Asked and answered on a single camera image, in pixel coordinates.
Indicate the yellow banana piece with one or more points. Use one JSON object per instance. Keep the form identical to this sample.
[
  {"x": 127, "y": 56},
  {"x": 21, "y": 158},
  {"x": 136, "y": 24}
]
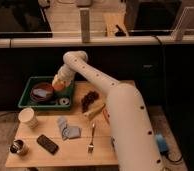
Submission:
[{"x": 90, "y": 114}]

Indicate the green plastic tray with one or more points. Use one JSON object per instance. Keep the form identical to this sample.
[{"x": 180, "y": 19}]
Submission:
[{"x": 52, "y": 104}]

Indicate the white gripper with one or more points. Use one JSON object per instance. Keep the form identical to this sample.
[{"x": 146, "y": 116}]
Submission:
[{"x": 64, "y": 75}]

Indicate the white tape roll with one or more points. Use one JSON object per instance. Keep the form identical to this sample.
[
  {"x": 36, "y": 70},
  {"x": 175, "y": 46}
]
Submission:
[{"x": 64, "y": 101}]

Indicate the small blue cup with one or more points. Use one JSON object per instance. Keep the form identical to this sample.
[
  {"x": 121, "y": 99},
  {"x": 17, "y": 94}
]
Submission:
[{"x": 112, "y": 143}]

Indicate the dark red grape bunch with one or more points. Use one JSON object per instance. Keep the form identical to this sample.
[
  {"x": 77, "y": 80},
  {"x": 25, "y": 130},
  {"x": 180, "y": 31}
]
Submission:
[{"x": 88, "y": 99}]

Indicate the blue-grey cloth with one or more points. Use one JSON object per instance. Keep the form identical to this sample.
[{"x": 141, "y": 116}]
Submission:
[{"x": 67, "y": 131}]

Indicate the blue cloth in bowl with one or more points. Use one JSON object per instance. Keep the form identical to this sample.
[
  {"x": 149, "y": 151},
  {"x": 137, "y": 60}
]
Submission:
[{"x": 40, "y": 92}]

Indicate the white angled post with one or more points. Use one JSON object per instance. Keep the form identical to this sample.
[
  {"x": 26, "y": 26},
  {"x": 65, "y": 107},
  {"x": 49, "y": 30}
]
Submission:
[{"x": 185, "y": 18}]

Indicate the orange-red apple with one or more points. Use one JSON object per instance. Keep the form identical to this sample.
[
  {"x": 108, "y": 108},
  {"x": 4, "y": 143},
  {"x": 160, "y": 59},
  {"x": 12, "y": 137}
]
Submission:
[{"x": 58, "y": 86}]

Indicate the red chili pepper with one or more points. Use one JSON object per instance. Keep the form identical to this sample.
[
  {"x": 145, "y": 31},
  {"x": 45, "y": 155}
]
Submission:
[{"x": 106, "y": 116}]

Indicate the red bowl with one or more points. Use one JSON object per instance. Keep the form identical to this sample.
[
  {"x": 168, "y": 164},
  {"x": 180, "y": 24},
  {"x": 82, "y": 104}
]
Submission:
[{"x": 43, "y": 85}]

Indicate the small metal cup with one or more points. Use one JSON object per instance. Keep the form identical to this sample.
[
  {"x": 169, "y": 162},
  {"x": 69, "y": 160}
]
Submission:
[{"x": 18, "y": 147}]

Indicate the silver fork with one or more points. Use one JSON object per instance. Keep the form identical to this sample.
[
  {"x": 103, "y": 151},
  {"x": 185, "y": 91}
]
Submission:
[{"x": 91, "y": 145}]

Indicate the white paper cup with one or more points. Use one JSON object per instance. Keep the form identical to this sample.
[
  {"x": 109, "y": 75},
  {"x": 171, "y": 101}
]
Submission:
[{"x": 27, "y": 116}]

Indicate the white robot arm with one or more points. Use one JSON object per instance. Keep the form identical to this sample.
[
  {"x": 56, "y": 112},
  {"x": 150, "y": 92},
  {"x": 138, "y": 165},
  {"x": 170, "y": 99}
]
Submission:
[{"x": 134, "y": 139}]

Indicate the black object on desk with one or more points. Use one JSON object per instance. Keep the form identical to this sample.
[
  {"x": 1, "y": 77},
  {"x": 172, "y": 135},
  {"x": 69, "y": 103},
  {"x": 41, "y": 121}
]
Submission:
[{"x": 119, "y": 31}]

